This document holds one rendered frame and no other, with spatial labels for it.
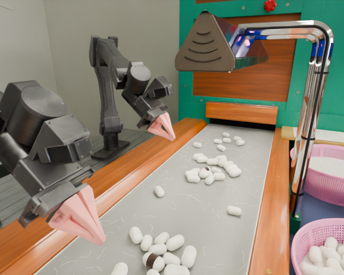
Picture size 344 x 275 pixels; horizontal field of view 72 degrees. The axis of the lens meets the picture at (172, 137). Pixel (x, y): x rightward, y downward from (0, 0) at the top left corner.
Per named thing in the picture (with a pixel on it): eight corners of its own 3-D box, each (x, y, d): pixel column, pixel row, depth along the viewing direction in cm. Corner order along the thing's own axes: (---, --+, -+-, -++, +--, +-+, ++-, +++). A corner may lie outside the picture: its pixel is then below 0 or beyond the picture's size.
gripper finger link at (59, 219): (134, 211, 36) (92, 166, 37) (102, 244, 30) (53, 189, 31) (113, 231, 39) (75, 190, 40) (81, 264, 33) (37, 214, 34)
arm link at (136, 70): (160, 79, 65) (146, 47, 69) (130, 81, 61) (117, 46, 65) (148, 104, 74) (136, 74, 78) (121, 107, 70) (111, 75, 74)
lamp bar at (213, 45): (173, 71, 33) (173, 12, 30) (245, 61, 86) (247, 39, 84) (232, 72, 30) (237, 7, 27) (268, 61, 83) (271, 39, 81)
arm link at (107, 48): (143, 70, 72) (112, 31, 91) (114, 71, 68) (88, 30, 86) (138, 103, 80) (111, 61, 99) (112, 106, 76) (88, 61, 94)
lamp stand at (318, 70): (215, 213, 61) (229, 22, 47) (231, 178, 79) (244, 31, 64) (297, 235, 54) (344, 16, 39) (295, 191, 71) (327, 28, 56)
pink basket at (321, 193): (341, 224, 58) (350, 190, 54) (267, 174, 82) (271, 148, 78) (414, 204, 65) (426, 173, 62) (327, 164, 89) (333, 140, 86)
